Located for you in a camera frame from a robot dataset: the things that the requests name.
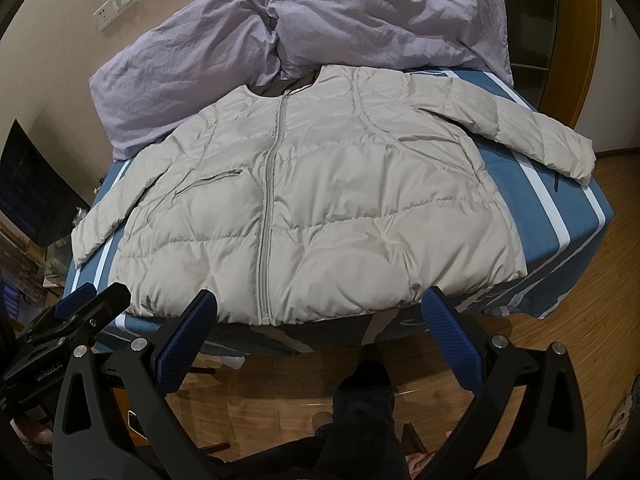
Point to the white wall switch plate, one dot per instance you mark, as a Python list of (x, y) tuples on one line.
[(109, 11)]

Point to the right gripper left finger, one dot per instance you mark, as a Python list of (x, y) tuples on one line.
[(91, 440)]

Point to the dark television screen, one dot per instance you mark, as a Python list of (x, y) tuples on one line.
[(33, 195)]

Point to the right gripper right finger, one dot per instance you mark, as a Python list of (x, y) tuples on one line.
[(548, 439)]

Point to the lavender pillow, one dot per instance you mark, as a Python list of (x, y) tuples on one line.
[(395, 34)]

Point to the beige puffer jacket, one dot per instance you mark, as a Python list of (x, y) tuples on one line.
[(350, 196)]

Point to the dark wooden wardrobe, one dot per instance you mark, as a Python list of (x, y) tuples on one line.
[(553, 51)]

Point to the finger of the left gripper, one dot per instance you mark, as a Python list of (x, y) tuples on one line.
[(107, 299), (72, 303)]

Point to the lavender duvet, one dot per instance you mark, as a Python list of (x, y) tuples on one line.
[(173, 70)]

